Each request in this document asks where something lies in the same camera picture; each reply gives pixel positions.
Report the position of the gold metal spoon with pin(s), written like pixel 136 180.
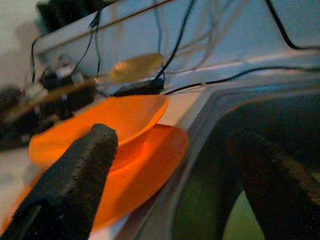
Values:
pixel 140 65

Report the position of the green plastic plate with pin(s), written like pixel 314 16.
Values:
pixel 240 225

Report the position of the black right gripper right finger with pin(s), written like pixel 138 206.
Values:
pixel 282 200

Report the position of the slim black power adapter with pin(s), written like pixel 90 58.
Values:
pixel 140 87

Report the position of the orange plastic plate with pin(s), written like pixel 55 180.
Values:
pixel 145 162

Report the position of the stainless steel sink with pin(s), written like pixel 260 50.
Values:
pixel 262 117

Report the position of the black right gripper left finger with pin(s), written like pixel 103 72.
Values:
pixel 70 185

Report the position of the orange plastic bowl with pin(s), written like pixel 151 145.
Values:
pixel 112 112

